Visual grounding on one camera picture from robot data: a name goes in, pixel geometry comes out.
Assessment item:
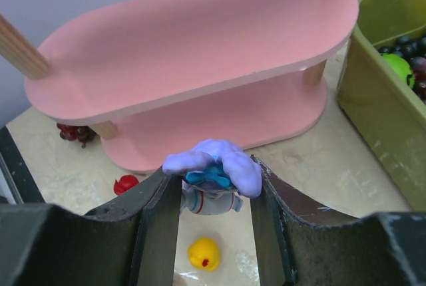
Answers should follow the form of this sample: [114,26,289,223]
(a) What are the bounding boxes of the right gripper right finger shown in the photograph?
[250,165,425,285]

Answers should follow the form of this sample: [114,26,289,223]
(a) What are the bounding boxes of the red strawberry toy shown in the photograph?
[113,174,139,196]

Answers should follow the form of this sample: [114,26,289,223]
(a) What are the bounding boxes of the red grape bunch on table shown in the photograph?
[56,123,97,148]

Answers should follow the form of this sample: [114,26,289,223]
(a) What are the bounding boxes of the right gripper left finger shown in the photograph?
[1,170,182,285]

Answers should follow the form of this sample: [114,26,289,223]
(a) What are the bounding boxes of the olive green plastic bin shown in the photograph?
[337,0,425,212]

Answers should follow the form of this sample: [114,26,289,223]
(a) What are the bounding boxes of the pink three-tier wooden shelf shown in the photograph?
[1,0,358,174]

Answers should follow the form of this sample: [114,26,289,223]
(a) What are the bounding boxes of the purple bunny toy blue bow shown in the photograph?
[162,139,262,215]

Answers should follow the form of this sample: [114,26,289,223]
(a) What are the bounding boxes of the black grape bunch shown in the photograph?
[378,34,425,60]

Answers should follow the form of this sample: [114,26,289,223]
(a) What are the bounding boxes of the yellow duck toy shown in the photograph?
[187,237,221,271]

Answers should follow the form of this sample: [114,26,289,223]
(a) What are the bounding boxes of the dark red grape bunch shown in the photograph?
[409,57,425,102]

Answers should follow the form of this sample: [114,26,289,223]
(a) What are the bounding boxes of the green toy lime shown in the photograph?
[381,53,415,90]

